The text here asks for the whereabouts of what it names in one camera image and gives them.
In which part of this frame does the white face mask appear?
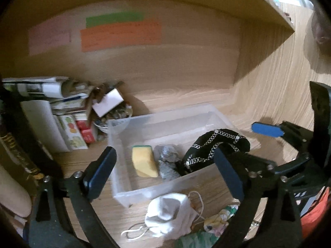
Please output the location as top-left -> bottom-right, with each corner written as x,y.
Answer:
121,191 -> 205,241

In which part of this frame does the floral print cloth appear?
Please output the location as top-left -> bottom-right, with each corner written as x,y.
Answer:
176,205 -> 241,248

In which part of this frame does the pile of papers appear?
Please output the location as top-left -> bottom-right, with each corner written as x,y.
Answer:
2,76 -> 104,109

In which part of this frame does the pink paper sheet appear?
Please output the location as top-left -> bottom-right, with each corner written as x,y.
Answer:
28,17 -> 72,56

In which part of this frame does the yellow green sponge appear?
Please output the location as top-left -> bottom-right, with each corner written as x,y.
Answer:
132,145 -> 159,178

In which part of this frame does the grey crumpled cloth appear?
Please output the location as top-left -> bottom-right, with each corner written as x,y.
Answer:
154,145 -> 181,180

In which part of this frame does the black chain-print cloth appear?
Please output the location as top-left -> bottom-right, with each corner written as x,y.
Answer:
181,128 -> 251,174

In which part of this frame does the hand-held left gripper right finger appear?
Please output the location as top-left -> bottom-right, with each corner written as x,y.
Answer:
213,147 -> 303,248

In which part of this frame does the bowl of coins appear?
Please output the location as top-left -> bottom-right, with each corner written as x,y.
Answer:
92,103 -> 134,135

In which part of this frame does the white paper card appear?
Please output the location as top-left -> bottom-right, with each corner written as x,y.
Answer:
92,88 -> 124,117

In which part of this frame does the wooden shelf board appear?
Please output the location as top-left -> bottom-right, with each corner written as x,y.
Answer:
233,0 -> 296,34

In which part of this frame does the white upright book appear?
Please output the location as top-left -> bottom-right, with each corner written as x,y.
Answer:
21,100 -> 72,153

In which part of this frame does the green paper sheet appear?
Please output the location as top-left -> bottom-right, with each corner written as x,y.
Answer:
85,12 -> 144,28

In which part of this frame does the clear plastic storage box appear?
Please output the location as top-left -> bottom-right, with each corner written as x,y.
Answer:
107,104 -> 259,208

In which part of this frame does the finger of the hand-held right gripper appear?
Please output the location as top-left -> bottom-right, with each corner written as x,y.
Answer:
275,152 -> 315,186
251,120 -> 315,159

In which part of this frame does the dark hardcover book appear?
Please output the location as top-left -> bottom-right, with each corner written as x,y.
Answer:
0,93 -> 62,186

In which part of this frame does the red cloth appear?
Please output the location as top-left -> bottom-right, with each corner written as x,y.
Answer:
300,187 -> 331,239

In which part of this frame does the red small box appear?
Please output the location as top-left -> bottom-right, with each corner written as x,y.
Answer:
74,116 -> 98,144

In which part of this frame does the fruit print box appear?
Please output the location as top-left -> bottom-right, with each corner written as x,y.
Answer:
57,115 -> 89,150

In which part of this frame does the orange paper sheet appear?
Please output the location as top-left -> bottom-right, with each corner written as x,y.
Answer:
80,21 -> 162,52

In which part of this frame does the beige rounded object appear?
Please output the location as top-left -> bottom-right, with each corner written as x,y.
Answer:
0,165 -> 32,217

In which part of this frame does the clear plastic bag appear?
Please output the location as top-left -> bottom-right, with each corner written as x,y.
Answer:
300,0 -> 331,47

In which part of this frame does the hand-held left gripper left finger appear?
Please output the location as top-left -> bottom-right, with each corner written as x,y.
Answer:
28,146 -> 117,248

